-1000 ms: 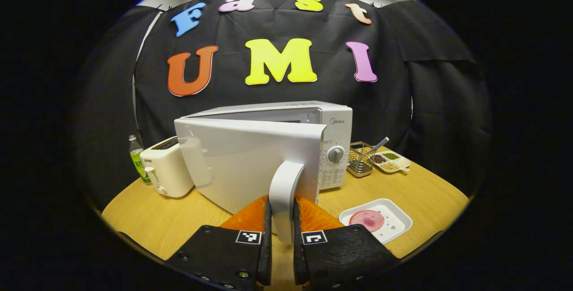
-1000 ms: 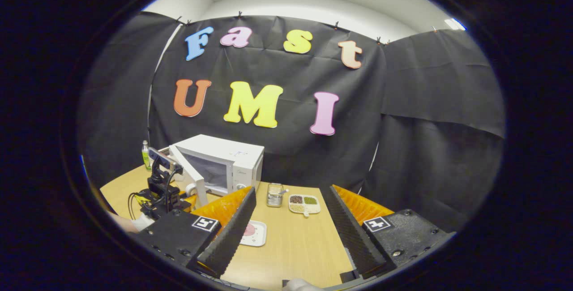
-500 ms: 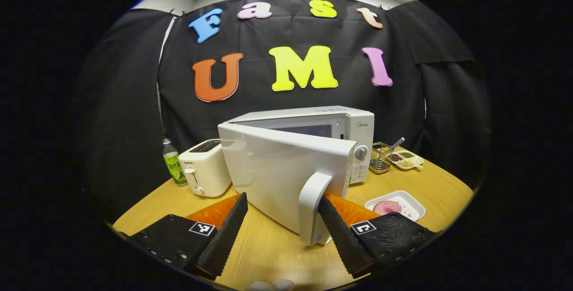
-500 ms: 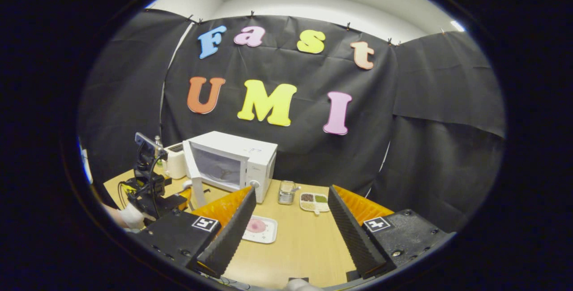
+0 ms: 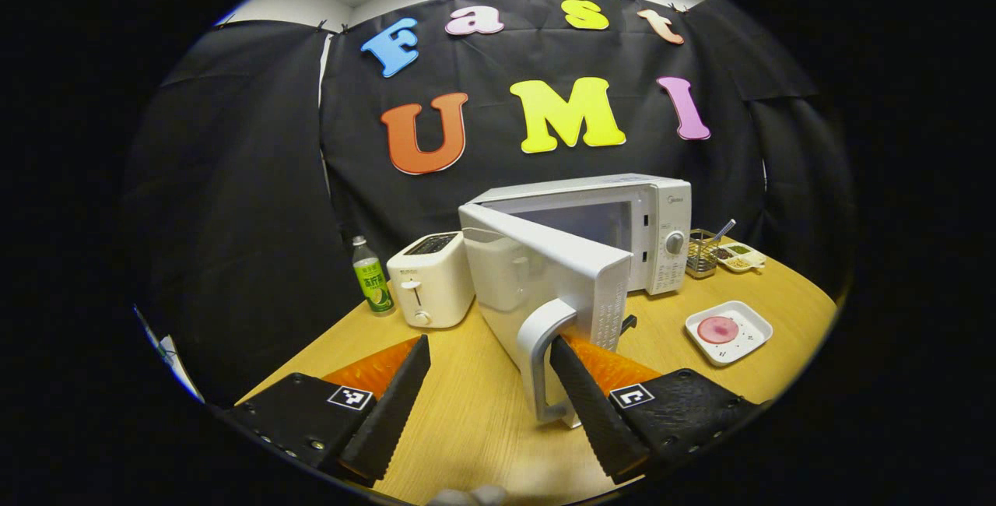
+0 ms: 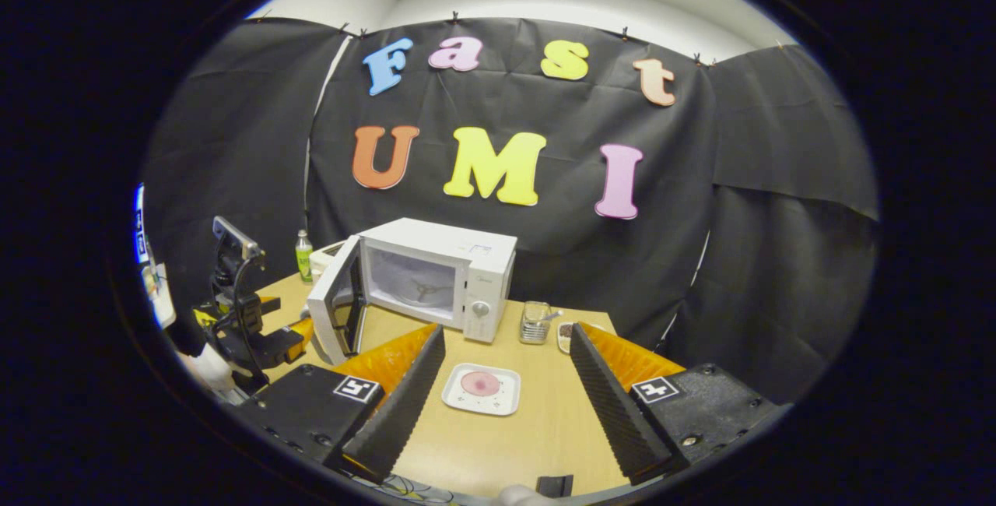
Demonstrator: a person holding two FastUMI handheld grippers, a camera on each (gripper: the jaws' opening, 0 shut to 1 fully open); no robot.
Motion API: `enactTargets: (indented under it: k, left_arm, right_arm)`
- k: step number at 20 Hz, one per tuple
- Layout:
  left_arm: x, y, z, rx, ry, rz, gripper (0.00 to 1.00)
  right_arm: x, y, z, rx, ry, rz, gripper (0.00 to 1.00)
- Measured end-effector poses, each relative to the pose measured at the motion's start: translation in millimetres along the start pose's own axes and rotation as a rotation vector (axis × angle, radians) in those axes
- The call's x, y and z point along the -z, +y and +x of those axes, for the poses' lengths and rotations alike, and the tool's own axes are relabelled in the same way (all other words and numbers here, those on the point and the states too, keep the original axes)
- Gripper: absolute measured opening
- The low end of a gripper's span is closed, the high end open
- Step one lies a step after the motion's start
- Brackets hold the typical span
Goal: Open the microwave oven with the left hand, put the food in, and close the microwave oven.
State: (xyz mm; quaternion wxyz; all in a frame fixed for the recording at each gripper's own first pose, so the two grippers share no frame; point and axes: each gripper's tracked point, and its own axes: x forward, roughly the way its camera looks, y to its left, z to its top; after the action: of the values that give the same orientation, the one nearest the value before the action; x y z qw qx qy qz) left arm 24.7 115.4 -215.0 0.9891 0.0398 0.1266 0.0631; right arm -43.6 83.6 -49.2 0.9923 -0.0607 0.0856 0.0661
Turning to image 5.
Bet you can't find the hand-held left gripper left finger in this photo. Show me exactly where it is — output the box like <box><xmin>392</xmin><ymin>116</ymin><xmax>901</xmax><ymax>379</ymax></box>
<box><xmin>222</xmin><ymin>335</ymin><xmax>431</xmax><ymax>483</ymax></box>

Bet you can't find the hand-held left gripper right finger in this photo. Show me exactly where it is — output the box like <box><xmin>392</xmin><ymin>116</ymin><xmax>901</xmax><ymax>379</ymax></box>
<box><xmin>549</xmin><ymin>335</ymin><xmax>767</xmax><ymax>485</ymax></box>

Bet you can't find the pink round food slice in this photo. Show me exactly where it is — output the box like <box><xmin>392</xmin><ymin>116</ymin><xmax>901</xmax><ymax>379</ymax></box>
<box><xmin>697</xmin><ymin>316</ymin><xmax>740</xmax><ymax>345</ymax></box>

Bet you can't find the white microwave oven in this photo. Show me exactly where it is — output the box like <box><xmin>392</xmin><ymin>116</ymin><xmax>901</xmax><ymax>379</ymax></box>
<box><xmin>458</xmin><ymin>173</ymin><xmax>693</xmax><ymax>429</ymax></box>

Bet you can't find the white square plate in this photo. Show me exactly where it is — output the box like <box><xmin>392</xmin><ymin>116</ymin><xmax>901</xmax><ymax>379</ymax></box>
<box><xmin>685</xmin><ymin>300</ymin><xmax>774</xmax><ymax>367</ymax></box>

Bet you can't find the white toaster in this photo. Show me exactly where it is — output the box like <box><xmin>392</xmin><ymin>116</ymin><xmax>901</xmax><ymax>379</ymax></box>
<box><xmin>387</xmin><ymin>231</ymin><xmax>475</xmax><ymax>329</ymax></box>

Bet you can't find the green label drink bottle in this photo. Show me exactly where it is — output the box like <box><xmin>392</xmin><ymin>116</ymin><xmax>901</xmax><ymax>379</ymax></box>
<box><xmin>352</xmin><ymin>236</ymin><xmax>396</xmax><ymax>317</ymax></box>

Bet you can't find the white divided condiment dish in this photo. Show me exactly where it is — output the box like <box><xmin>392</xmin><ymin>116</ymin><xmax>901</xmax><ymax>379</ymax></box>
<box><xmin>716</xmin><ymin>243</ymin><xmax>767</xmax><ymax>273</ymax></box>

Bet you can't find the black backdrop cloth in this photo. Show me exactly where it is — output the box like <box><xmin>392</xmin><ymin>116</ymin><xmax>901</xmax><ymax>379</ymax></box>
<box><xmin>121</xmin><ymin>0</ymin><xmax>857</xmax><ymax>409</ymax></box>

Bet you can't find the metal wire basket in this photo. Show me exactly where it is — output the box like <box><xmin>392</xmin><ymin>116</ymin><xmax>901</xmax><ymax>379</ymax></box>
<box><xmin>686</xmin><ymin>229</ymin><xmax>721</xmax><ymax>279</ymax></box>

